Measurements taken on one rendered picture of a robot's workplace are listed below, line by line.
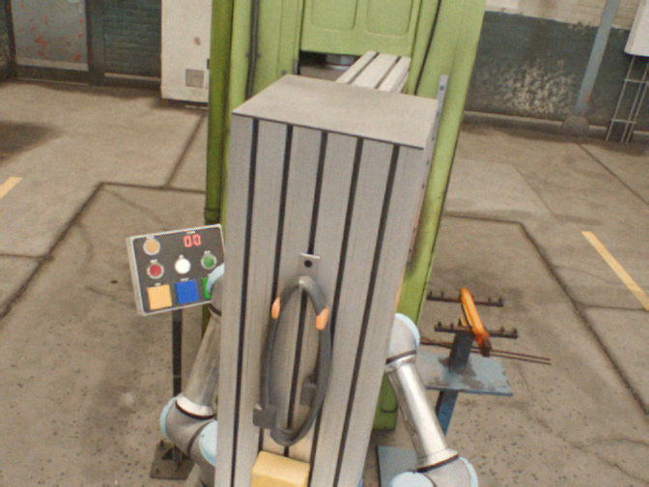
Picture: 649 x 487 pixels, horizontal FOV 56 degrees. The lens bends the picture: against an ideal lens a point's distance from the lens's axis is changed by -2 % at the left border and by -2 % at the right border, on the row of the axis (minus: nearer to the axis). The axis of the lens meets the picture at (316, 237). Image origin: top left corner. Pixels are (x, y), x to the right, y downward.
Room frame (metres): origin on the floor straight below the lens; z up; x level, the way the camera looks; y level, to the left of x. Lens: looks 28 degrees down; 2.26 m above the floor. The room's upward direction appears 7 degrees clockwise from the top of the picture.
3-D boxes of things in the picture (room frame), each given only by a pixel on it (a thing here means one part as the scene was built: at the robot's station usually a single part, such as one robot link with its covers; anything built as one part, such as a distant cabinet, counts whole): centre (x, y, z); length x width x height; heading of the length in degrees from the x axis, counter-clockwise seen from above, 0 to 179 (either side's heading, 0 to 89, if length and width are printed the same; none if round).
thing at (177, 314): (1.96, 0.51, 0.54); 0.04 x 0.04 x 1.08; 8
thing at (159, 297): (1.80, 0.53, 1.01); 0.07 x 0.05 x 0.07; 123
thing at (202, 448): (1.15, 0.18, 0.98); 0.13 x 0.12 x 0.14; 52
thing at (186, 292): (1.85, 0.44, 1.01); 0.07 x 0.05 x 0.07; 123
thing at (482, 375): (2.00, -0.63, 0.71); 0.40 x 0.30 x 0.02; 93
